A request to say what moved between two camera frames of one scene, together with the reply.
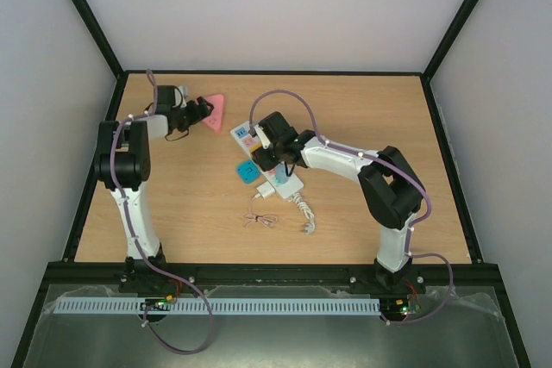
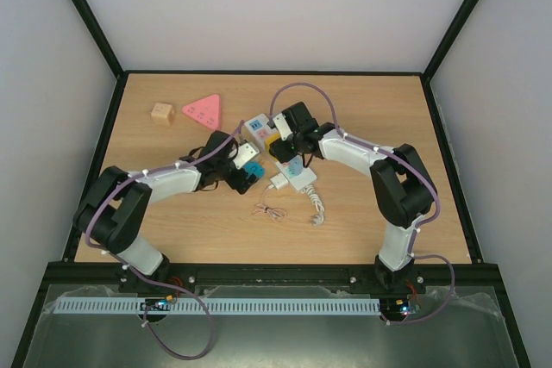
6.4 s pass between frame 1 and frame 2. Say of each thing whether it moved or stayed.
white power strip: moved
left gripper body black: moved
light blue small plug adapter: moved
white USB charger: moved
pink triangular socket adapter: stayed
